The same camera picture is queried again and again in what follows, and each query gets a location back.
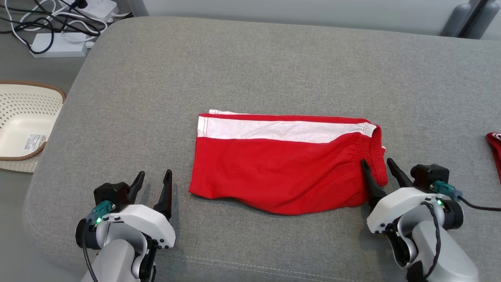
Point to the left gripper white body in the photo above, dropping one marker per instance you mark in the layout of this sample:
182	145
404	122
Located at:
145	221

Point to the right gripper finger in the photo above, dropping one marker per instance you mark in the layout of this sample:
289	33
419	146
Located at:
399	174
372	184

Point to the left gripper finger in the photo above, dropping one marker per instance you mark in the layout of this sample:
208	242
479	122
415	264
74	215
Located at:
137	188
166	196

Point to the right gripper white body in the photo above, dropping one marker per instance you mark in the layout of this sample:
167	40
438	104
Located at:
399	203

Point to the red shorts white side stripe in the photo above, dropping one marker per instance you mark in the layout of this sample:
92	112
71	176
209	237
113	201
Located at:
282	172

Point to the red basketball jersey white trim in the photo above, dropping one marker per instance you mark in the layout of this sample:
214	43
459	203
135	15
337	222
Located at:
495	152

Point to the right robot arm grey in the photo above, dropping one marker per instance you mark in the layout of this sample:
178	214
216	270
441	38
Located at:
450	254

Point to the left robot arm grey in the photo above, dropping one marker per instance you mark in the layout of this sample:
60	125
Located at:
113	258

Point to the cream perforated laundry basket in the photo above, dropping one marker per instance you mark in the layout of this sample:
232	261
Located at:
23	125

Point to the grey fabric sofa cushion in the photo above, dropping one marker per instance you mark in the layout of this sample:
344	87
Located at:
274	70

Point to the white flat power box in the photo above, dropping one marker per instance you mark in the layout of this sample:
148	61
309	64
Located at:
58	47

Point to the white power strip with sockets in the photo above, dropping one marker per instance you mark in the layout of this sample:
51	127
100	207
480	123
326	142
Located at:
98	8

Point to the black plug adapter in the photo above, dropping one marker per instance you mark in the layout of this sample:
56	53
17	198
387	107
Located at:
80	3

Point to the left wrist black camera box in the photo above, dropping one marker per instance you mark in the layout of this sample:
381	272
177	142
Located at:
111	194

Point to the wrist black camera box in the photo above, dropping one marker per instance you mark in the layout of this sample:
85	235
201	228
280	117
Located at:
428	176
111	194

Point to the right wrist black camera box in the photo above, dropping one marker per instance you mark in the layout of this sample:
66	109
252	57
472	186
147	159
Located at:
428	176

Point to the grey partition post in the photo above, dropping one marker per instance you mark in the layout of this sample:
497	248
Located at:
487	19
456	19
137	7

